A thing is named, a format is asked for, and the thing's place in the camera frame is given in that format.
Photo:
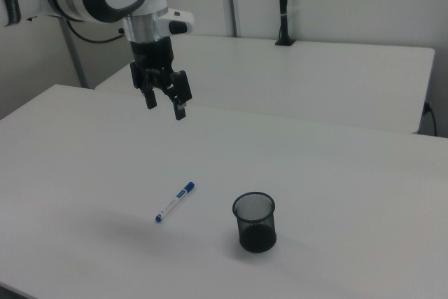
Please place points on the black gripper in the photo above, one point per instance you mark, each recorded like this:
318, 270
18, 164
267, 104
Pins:
152, 54

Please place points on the white marker with blue cap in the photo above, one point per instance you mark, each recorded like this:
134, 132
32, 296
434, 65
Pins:
173, 202

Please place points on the white side table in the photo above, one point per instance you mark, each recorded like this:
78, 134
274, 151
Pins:
315, 78

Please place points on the black mesh pen cup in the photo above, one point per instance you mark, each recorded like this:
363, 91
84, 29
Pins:
257, 239

